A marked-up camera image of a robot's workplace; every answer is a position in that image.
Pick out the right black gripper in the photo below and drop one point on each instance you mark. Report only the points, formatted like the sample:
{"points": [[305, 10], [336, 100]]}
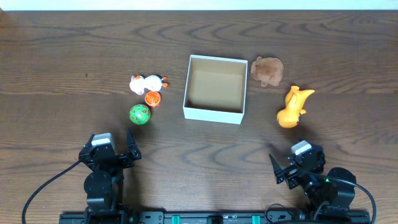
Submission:
{"points": [[291, 173]]}

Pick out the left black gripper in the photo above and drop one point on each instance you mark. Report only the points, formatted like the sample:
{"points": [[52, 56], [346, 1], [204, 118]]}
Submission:
{"points": [[116, 159]]}

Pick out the green numbered dice ball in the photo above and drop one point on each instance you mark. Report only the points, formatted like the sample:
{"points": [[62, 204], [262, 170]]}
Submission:
{"points": [[139, 114]]}

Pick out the small orange ball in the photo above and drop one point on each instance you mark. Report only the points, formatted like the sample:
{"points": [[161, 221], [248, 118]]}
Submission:
{"points": [[153, 98]]}

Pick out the white pink duck toy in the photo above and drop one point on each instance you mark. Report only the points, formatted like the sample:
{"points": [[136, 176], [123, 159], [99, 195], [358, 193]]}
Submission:
{"points": [[138, 83]]}

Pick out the yellow rubber duck toy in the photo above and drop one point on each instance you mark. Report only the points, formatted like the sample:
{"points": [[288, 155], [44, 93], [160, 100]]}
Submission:
{"points": [[290, 116]]}

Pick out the brown plush toy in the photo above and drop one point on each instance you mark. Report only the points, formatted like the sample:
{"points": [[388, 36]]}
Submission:
{"points": [[267, 70]]}

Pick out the white cardboard box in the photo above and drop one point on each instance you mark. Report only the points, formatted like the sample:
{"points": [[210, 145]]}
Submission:
{"points": [[215, 89]]}

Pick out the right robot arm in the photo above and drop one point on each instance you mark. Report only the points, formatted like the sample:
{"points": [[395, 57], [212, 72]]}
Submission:
{"points": [[328, 195]]}

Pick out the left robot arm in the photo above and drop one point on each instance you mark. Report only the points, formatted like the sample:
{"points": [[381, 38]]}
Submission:
{"points": [[105, 183]]}

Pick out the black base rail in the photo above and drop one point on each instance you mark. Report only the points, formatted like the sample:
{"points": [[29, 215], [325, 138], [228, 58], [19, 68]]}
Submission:
{"points": [[273, 216]]}

